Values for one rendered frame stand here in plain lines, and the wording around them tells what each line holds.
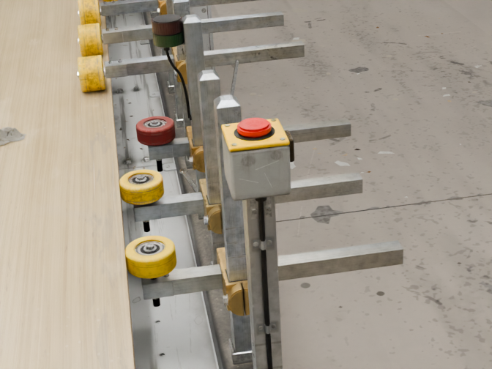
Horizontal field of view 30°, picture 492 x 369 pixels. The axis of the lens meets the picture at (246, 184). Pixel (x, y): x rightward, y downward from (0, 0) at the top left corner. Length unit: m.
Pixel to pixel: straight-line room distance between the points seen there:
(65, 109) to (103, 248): 0.63
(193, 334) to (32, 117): 0.62
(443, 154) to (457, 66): 1.05
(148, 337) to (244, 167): 0.77
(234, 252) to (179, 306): 0.43
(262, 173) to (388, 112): 3.20
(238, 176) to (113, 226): 0.54
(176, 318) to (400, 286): 1.31
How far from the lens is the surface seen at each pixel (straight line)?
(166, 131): 1.89
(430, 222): 3.34
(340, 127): 1.98
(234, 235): 1.41
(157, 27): 1.79
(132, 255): 1.46
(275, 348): 1.21
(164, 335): 1.76
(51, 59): 2.40
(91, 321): 1.34
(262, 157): 1.05
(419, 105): 4.31
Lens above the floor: 1.66
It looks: 27 degrees down
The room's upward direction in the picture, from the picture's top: 4 degrees counter-clockwise
